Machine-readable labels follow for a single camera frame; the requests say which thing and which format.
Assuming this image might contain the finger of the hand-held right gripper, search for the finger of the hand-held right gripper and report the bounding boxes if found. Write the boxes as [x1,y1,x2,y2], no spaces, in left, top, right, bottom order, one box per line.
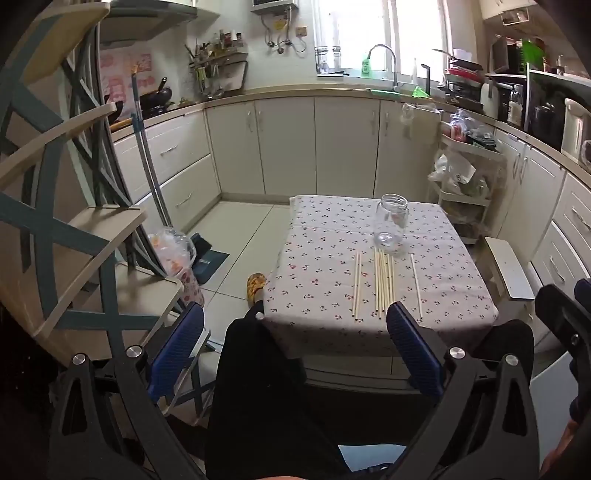
[534,278,591,365]

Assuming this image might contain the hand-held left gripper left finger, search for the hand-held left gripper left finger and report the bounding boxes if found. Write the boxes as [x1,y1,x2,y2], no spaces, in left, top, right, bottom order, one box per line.
[48,302,218,480]

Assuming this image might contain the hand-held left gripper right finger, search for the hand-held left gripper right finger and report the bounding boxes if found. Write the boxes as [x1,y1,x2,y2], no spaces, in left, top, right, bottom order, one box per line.
[385,302,541,480]

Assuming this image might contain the row of wooden chopsticks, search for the row of wooden chopsticks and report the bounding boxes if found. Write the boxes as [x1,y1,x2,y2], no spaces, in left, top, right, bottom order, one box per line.
[352,249,424,320]

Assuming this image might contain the clear glass jar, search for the clear glass jar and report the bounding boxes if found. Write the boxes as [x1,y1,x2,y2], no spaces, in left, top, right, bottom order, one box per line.
[374,194,411,254]

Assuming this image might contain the floral trash bin with bag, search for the floral trash bin with bag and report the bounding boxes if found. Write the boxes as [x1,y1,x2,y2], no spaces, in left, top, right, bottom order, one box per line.
[148,228,206,308]

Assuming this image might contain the white stool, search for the white stool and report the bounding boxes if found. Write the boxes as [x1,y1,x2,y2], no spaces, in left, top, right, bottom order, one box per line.
[484,237,534,303]

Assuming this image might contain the person's black trouser leg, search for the person's black trouser leg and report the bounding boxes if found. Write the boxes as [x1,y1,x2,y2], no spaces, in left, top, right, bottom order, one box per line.
[205,300,352,480]

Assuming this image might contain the yellow patterned slipper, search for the yellow patterned slipper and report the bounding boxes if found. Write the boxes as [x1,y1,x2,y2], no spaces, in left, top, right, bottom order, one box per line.
[247,273,267,303]

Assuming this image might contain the cherry print tablecloth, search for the cherry print tablecloth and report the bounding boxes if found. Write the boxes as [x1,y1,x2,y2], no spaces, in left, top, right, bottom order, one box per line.
[261,194,500,358]

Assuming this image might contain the beige shelf rack blue braces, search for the beige shelf rack blue braces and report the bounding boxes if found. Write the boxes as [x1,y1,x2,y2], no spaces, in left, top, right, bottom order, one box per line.
[0,0,185,352]

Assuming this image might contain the white tall appliance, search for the white tall appliance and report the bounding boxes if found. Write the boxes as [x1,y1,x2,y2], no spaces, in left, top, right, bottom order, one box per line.
[561,98,591,160]

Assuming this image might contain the white rolling cart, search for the white rolling cart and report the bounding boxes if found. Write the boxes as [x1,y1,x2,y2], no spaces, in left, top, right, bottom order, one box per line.
[434,120,506,245]

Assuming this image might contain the cream drawer cabinet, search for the cream drawer cabinet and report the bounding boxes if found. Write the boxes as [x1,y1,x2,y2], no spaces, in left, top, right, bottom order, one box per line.
[111,108,222,232]

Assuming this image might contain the white jug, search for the white jug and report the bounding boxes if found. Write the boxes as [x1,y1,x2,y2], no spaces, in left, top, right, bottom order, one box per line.
[480,83,499,118]

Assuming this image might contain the cream door base cabinets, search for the cream door base cabinets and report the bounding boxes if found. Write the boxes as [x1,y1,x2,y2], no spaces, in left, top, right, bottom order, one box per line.
[205,95,444,204]

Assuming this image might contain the hanging plastic bag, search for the hanging plastic bag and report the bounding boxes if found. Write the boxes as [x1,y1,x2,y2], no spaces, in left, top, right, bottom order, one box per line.
[399,102,437,134]

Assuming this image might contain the black pan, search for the black pan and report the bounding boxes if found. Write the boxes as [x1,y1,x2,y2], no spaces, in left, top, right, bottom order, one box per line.
[104,95,126,124]

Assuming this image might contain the stack of pans and lids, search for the stack of pans and lids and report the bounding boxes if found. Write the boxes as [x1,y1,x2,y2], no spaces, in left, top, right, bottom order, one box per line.
[434,48,485,112]

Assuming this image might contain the black wok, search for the black wok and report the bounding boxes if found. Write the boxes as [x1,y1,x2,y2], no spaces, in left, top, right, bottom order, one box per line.
[139,78,176,110]

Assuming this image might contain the green plastic bag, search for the green plastic bag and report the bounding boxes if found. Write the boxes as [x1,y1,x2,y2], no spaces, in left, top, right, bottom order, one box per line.
[522,39,546,70]

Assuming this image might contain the beige kitchen countertop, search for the beige kitchen countertop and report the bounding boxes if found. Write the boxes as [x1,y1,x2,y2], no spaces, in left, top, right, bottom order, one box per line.
[108,85,591,174]

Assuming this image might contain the chrome sink faucet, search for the chrome sink faucet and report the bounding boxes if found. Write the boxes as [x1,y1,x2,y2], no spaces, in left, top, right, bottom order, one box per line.
[367,44,400,93]

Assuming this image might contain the kitchen window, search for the kitchen window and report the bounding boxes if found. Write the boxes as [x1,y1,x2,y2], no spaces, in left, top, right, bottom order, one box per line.
[314,0,451,77]

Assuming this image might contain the white water heater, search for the white water heater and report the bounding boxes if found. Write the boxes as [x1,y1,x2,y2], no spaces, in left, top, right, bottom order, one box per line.
[252,0,298,14]

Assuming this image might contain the long-handled blue dustpan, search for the long-handled blue dustpan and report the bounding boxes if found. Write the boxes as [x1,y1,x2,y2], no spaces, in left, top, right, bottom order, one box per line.
[130,65,230,286]

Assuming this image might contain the long-handled broom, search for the long-handled broom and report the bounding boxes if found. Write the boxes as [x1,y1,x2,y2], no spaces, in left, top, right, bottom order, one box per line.
[139,106,204,259]

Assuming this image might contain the pink wall poster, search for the pink wall poster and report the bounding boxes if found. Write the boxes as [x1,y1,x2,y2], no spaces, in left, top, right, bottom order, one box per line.
[99,51,153,100]

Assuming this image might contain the wall utensil rack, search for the wall utensil rack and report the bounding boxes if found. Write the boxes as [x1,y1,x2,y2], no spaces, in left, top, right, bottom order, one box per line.
[187,30,250,100]

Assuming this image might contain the wire jar rack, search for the wire jar rack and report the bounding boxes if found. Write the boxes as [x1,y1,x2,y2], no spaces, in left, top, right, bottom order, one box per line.
[315,46,342,75]

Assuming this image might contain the cream wall cabinet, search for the cream wall cabinet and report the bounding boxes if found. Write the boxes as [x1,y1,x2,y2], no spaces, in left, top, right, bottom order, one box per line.
[480,0,541,19]

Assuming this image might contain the metal water hoses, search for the metal water hoses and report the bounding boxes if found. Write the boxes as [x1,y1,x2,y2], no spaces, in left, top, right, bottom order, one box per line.
[261,14,310,56]

